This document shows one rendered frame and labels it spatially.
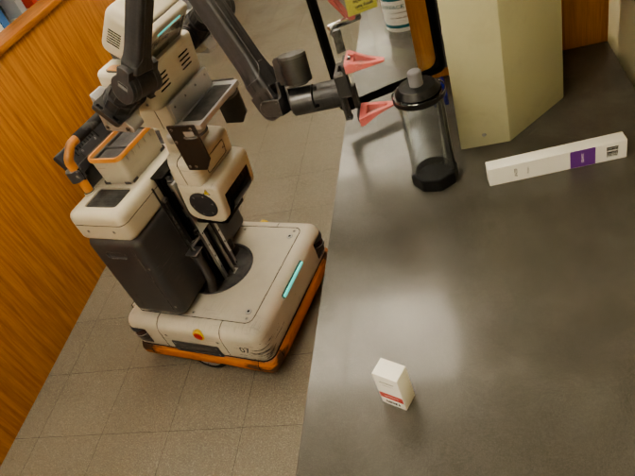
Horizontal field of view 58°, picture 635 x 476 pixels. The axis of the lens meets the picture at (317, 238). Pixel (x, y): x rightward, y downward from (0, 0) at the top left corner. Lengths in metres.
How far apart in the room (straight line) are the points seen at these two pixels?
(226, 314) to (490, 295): 1.31
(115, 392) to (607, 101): 2.10
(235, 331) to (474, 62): 1.29
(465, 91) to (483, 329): 0.55
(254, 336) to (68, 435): 0.94
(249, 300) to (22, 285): 1.12
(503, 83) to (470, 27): 0.15
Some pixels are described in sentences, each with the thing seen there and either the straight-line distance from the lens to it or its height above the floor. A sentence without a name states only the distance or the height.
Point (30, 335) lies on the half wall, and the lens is 2.87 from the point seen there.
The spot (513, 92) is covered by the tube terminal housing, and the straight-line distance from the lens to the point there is 1.36.
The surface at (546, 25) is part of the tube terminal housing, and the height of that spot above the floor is 1.15.
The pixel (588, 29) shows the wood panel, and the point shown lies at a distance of 1.73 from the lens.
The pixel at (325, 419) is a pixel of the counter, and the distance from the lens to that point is 0.97.
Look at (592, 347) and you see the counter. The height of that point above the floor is 0.94.
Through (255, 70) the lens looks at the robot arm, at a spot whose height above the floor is 1.27.
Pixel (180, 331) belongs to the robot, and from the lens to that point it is 2.28.
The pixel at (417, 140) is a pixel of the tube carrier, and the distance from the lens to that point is 1.22.
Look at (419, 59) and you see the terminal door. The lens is 1.59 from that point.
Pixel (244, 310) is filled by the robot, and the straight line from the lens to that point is 2.16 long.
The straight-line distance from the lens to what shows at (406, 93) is 1.18.
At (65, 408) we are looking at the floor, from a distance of 2.74.
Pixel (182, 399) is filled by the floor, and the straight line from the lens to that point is 2.42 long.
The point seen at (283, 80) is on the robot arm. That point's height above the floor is 1.25.
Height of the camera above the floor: 1.74
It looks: 39 degrees down
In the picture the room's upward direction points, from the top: 22 degrees counter-clockwise
